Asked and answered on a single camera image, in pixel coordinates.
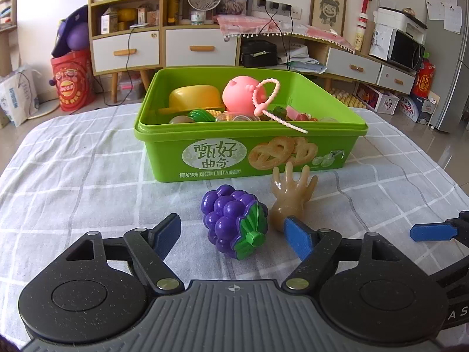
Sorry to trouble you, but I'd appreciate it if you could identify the toy corn cob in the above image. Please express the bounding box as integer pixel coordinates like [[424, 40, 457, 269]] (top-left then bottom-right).
[[188, 109, 222, 122]]

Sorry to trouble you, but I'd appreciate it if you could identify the yellow toy bowl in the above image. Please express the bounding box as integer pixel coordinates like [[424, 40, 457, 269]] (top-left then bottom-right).
[[158, 85, 224, 114]]

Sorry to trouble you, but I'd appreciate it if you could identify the orange rubber pig toy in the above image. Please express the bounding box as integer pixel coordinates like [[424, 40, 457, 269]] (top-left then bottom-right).
[[222, 75, 308, 134]]

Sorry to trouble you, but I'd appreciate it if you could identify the orange cartoon figurine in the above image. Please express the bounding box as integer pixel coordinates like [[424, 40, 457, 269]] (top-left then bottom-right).
[[273, 106, 318, 122]]

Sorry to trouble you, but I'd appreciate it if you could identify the clear plastic lens case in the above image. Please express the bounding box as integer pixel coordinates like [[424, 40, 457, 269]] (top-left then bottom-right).
[[215, 111, 260, 122]]

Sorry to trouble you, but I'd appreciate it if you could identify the tan rubber toy hand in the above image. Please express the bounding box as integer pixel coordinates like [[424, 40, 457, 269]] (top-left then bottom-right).
[[268, 161, 318, 233]]

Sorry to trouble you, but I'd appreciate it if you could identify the purple toy grape bunch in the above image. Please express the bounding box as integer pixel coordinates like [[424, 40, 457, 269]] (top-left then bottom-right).
[[200, 185, 269, 261]]

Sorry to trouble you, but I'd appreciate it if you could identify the grey checked tablecloth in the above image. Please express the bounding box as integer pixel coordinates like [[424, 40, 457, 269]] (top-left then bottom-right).
[[1, 105, 468, 346]]

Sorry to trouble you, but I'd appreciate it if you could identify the green plastic storage box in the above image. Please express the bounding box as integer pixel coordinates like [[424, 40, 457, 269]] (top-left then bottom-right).
[[134, 66, 368, 182]]

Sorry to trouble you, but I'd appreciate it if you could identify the egg tray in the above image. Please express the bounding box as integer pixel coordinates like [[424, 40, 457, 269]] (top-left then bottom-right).
[[329, 87, 366, 108]]

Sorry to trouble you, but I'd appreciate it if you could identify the red printed bucket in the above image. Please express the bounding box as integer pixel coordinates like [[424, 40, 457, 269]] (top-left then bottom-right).
[[49, 49, 95, 112]]

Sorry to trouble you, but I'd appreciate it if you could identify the silver refrigerator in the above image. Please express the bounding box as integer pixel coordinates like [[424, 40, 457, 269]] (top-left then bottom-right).
[[425, 0, 468, 133]]

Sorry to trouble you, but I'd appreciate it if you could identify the microwave oven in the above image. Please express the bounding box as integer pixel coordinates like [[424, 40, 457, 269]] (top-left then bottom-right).
[[369, 24, 425, 72]]

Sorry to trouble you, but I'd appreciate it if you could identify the long low tv cabinet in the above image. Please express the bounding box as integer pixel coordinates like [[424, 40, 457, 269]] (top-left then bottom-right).
[[241, 36, 415, 94]]

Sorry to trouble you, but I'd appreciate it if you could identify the white paper shopping bag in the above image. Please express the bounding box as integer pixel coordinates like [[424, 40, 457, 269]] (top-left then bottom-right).
[[0, 65, 39, 127]]

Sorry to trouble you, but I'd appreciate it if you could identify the black bag on shelf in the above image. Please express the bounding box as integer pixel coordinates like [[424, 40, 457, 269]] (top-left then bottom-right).
[[240, 40, 278, 67]]

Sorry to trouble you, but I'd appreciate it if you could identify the white printer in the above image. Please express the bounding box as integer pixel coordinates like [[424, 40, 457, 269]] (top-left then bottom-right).
[[374, 6, 428, 45]]

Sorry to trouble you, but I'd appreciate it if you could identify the white drawer cabinet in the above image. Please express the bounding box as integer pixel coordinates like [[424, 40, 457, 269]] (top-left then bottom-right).
[[87, 0, 240, 104]]

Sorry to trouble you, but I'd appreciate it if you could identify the purple plush toy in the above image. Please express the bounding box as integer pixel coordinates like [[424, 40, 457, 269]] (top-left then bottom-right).
[[52, 5, 89, 58]]

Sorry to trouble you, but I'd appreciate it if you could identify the pink cloth runner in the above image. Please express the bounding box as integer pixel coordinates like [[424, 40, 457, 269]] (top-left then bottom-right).
[[215, 14, 355, 53]]

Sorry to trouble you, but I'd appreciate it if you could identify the framed cartoon girl picture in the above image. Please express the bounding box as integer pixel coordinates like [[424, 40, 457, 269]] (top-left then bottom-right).
[[309, 0, 346, 36]]

